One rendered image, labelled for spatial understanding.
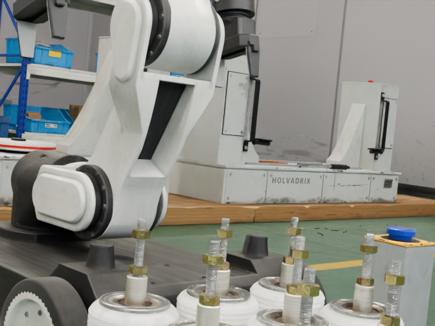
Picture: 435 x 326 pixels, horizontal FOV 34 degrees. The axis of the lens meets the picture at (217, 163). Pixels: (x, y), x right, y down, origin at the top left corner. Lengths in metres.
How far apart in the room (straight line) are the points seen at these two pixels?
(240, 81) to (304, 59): 3.93
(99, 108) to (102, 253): 2.01
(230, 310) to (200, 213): 2.38
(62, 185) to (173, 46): 0.35
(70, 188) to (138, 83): 0.26
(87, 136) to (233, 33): 1.69
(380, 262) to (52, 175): 0.69
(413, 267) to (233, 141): 2.52
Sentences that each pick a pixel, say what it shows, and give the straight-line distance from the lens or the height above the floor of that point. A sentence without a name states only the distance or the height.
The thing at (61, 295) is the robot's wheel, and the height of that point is 0.19.
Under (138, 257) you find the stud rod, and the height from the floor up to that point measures 0.30.
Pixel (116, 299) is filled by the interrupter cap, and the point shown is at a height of 0.25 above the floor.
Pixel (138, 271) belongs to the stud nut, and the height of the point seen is 0.29.
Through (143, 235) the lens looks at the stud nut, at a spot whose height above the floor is 0.33.
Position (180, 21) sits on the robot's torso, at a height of 0.62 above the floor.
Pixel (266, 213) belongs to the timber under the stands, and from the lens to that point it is 3.48.
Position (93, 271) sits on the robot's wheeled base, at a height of 0.21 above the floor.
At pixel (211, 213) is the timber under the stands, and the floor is 0.05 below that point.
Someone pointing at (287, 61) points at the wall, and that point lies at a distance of 7.50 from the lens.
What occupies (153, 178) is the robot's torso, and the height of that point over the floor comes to 0.34.
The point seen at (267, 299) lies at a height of 0.24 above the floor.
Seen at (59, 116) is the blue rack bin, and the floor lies 0.40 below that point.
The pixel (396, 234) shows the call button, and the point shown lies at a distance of 1.00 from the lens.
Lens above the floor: 0.45
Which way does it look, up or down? 3 degrees down
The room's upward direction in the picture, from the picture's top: 5 degrees clockwise
